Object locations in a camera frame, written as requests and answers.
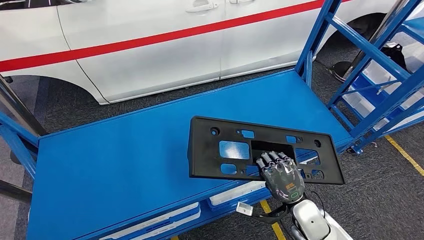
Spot blue metal shelf rack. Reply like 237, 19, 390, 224
326, 0, 424, 157
0, 0, 424, 240

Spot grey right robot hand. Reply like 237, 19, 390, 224
255, 150, 306, 205

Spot chrome post with black base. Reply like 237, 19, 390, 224
329, 0, 413, 84

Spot black camera mount strap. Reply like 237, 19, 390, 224
251, 203, 293, 225

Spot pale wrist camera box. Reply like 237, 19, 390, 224
235, 202, 254, 217

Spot black plastic part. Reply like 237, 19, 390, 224
380, 43, 409, 72

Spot white car with red stripe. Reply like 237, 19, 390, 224
0, 0, 398, 106

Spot black plastic plate bracket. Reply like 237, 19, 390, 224
187, 115, 346, 186

